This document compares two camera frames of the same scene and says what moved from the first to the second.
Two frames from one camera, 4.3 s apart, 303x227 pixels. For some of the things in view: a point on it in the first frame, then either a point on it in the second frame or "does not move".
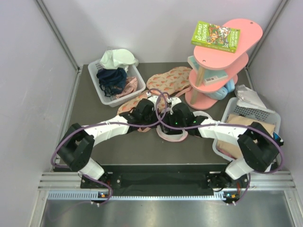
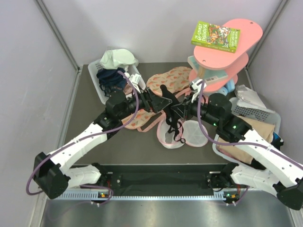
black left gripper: [155, 117] -> [156, 103]
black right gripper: [168, 118] -> [184, 110]
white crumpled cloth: [118, 58] does not move
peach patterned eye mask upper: [174, 80] does not move
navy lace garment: [111, 81] does not move
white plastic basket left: [94, 68] does not move
